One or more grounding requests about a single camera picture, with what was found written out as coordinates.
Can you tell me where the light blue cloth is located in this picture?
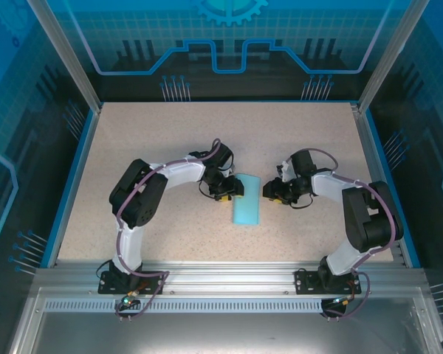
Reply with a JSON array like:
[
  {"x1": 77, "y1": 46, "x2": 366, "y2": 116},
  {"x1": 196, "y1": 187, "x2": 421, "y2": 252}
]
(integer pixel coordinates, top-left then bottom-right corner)
[{"x1": 231, "y1": 173, "x2": 261, "y2": 226}]

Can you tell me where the blue table edge strip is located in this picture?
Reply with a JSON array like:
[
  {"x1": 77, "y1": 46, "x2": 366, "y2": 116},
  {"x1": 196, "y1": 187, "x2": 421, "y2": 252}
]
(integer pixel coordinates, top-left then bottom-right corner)
[
  {"x1": 40, "y1": 109, "x2": 101, "y2": 268},
  {"x1": 365, "y1": 110, "x2": 422, "y2": 268}
]

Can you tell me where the grey metal panel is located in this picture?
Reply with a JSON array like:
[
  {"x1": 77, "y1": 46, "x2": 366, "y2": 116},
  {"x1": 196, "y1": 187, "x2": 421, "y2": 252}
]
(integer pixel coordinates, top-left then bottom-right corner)
[{"x1": 7, "y1": 287, "x2": 443, "y2": 354}]

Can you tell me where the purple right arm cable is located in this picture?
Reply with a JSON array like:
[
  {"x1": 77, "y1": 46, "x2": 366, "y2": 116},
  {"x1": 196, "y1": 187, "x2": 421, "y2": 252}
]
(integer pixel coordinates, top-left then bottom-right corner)
[{"x1": 286, "y1": 147, "x2": 399, "y2": 322}]

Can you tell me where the thin black left camera cable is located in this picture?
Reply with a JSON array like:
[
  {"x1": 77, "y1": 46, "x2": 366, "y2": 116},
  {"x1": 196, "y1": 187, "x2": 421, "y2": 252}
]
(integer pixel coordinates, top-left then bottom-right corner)
[{"x1": 198, "y1": 183, "x2": 222, "y2": 202}]

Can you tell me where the thin black camera cable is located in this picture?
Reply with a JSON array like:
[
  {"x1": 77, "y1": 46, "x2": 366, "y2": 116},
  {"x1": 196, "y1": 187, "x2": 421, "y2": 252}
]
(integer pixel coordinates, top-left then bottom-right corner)
[
  {"x1": 198, "y1": 183, "x2": 222, "y2": 202},
  {"x1": 289, "y1": 191, "x2": 315, "y2": 211}
]

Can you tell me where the thin black right camera cable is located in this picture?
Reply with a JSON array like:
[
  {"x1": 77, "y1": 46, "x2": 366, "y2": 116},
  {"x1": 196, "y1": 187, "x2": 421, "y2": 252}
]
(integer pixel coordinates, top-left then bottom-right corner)
[{"x1": 289, "y1": 191, "x2": 315, "y2": 211}]

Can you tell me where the narrow aluminium side rail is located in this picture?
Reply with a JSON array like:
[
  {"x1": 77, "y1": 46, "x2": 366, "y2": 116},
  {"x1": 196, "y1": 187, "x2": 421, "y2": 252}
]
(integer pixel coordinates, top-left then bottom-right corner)
[{"x1": 350, "y1": 103, "x2": 407, "y2": 268}]

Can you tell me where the wide aluminium frame rail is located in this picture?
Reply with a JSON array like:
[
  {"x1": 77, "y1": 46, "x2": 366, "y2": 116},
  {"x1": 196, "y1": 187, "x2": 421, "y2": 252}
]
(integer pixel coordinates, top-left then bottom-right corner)
[{"x1": 32, "y1": 259, "x2": 429, "y2": 296}]

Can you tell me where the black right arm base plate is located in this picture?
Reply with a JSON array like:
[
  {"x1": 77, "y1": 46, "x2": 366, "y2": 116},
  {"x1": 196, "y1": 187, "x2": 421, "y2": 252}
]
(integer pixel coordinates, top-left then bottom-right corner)
[{"x1": 294, "y1": 268, "x2": 363, "y2": 296}]

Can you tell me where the slotted aluminium cable duct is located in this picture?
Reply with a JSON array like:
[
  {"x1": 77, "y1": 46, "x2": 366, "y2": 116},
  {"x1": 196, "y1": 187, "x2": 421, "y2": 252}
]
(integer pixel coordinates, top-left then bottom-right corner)
[{"x1": 43, "y1": 299, "x2": 328, "y2": 312}]

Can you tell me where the small lit cable connector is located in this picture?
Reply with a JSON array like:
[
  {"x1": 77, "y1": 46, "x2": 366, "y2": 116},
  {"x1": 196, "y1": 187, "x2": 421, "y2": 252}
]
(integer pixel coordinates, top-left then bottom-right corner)
[
  {"x1": 122, "y1": 290, "x2": 141, "y2": 308},
  {"x1": 331, "y1": 294, "x2": 356, "y2": 308}
]

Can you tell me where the aluminium frame post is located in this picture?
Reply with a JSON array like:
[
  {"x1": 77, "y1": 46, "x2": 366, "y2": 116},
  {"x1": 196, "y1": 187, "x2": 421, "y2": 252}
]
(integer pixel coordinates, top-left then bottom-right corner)
[
  {"x1": 356, "y1": 0, "x2": 431, "y2": 114},
  {"x1": 24, "y1": 0, "x2": 105, "y2": 114}
]

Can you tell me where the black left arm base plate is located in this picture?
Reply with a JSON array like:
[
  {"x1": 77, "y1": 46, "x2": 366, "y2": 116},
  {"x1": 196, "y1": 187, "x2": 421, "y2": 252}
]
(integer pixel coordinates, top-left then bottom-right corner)
[{"x1": 97, "y1": 270, "x2": 170, "y2": 296}]

